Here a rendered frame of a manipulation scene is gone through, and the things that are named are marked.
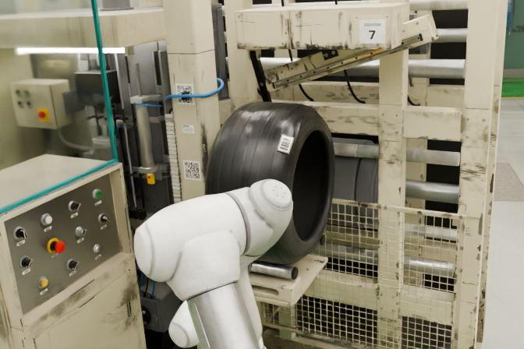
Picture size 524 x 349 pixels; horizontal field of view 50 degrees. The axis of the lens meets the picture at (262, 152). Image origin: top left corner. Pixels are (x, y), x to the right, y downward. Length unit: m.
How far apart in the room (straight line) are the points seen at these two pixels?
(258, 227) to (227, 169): 0.75
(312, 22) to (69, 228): 1.12
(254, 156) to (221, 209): 0.74
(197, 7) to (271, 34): 0.31
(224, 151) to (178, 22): 0.49
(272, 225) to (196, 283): 0.19
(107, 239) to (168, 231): 1.21
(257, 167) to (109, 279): 0.75
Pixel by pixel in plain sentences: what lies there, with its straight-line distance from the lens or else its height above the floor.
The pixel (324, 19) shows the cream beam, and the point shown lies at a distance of 2.04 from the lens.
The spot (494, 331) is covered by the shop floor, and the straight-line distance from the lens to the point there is 3.43.
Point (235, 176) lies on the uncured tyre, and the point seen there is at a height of 1.29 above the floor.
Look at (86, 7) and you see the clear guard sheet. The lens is 2.04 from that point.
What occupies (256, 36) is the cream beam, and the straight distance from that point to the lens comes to 2.15.
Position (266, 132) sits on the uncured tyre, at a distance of 1.81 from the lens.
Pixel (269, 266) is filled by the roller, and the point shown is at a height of 0.92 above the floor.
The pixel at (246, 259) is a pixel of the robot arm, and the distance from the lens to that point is 1.23.
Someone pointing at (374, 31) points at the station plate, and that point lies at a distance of 1.99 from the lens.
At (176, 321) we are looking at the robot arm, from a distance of 1.58.
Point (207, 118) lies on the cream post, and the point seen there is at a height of 1.42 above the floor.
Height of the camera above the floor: 1.88
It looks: 17 degrees down
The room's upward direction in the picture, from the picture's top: 3 degrees counter-clockwise
